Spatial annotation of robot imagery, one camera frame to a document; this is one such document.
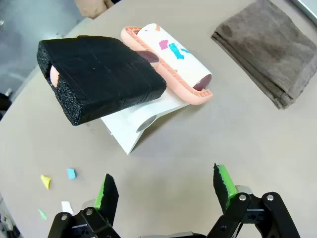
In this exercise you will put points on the pink lint roller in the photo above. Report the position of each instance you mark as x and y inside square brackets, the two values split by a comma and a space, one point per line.
[104, 74]

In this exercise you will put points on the green paper scrap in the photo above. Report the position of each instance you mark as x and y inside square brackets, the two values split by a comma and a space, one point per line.
[42, 214]

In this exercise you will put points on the person's right hand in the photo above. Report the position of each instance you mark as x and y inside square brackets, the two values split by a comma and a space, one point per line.
[92, 7]

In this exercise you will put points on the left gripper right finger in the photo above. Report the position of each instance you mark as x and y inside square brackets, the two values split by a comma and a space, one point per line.
[224, 188]

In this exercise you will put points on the blue paper scrap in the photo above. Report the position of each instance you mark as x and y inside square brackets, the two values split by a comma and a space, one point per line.
[71, 173]

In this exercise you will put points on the brown towel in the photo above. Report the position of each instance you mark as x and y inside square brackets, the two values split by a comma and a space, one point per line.
[267, 49]

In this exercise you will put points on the white paper scrap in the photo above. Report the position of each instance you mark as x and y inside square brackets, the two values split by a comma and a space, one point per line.
[67, 207]

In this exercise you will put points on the white folded stand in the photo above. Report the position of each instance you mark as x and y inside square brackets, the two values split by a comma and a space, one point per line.
[128, 124]

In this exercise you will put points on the yellow paper scrap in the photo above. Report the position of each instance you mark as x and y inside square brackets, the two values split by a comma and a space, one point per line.
[46, 181]

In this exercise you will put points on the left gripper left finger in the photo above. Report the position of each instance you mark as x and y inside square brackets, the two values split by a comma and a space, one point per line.
[106, 198]

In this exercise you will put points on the metal tray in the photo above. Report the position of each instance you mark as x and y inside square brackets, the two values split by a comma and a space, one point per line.
[307, 5]

